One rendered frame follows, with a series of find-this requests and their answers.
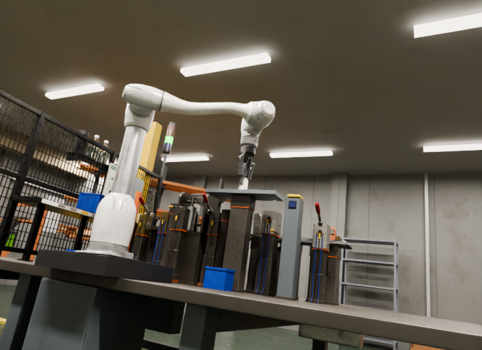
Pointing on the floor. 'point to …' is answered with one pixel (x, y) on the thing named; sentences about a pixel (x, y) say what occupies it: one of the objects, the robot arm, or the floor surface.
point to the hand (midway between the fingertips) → (243, 185)
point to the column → (86, 318)
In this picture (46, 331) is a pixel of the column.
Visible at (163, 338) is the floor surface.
